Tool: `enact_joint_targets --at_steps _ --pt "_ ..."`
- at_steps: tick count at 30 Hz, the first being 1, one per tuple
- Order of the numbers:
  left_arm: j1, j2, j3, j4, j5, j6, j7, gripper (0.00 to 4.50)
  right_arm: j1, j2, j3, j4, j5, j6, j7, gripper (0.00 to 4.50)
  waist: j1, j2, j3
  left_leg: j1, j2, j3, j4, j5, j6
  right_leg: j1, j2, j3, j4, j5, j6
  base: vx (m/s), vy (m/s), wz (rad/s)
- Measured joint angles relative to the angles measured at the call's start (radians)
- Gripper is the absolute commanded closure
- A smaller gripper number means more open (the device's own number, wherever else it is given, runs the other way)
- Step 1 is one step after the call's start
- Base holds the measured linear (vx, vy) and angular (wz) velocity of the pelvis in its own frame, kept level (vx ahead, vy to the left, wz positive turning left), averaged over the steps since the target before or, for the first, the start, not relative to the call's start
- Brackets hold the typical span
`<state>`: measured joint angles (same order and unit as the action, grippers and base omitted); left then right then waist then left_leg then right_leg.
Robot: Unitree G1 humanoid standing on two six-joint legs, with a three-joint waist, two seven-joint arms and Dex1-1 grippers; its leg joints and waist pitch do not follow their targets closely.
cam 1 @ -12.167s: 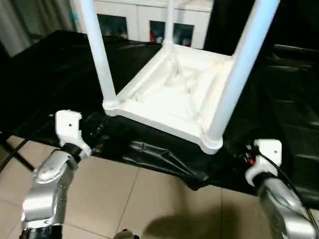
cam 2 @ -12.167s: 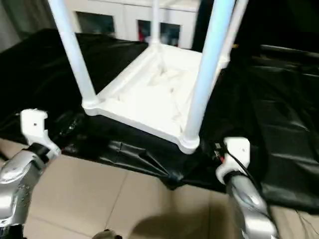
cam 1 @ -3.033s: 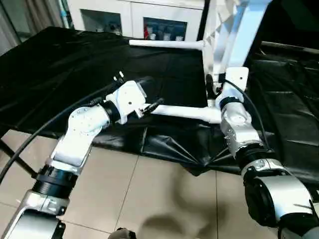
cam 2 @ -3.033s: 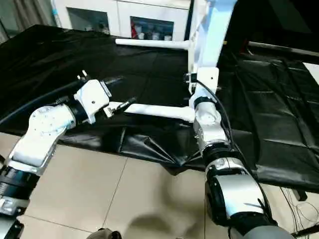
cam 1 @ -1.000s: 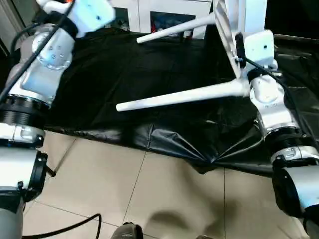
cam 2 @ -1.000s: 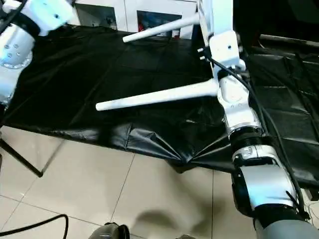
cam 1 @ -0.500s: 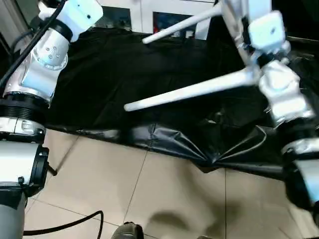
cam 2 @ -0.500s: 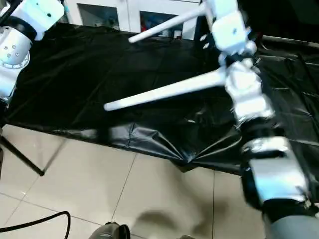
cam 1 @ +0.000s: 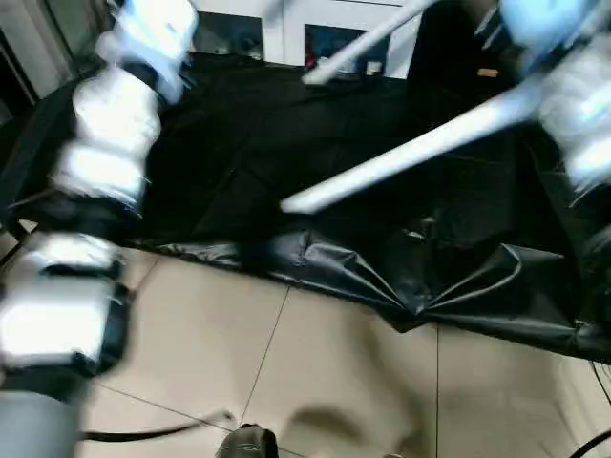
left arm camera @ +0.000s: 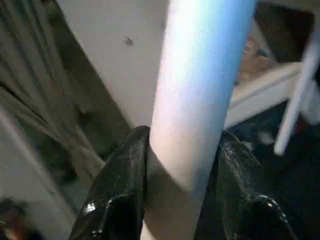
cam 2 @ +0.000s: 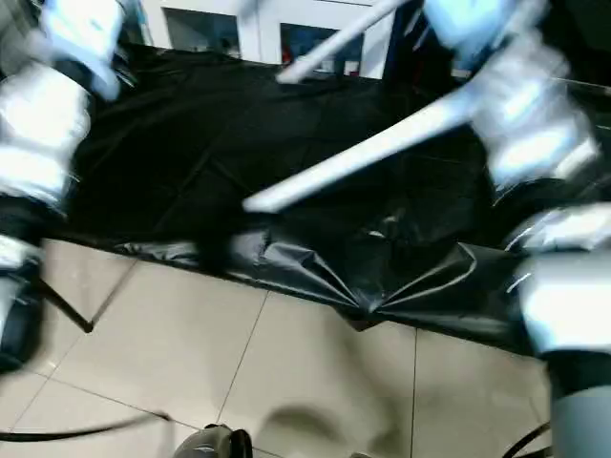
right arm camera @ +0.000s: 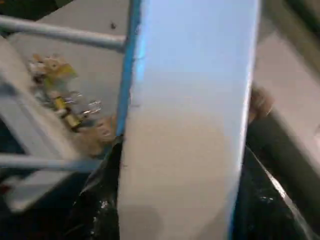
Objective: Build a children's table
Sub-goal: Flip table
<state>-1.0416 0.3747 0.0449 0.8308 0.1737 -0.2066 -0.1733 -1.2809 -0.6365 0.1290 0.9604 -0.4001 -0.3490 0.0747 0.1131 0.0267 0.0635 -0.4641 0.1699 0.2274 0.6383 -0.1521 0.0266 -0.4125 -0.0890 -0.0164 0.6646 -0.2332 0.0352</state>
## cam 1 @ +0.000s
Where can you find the white glass-door cabinet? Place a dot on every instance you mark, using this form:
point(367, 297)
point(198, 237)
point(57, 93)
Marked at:
point(286, 28)

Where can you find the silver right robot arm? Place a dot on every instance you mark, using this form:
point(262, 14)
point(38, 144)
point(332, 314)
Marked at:
point(573, 105)

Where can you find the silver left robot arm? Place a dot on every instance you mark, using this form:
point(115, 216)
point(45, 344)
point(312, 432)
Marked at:
point(110, 119)

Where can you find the red white bottle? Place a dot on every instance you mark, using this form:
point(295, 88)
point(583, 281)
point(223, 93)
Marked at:
point(311, 55)

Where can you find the black table mat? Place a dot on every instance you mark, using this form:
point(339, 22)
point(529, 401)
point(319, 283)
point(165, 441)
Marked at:
point(310, 167)

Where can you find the black robot foot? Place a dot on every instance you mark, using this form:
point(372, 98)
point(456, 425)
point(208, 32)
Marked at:
point(246, 443)

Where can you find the white plastic table leg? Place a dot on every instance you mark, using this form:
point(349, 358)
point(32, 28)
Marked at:
point(367, 43)
point(406, 152)

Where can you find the black fabric covered furniture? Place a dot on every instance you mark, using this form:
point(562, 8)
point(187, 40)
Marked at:
point(453, 47)

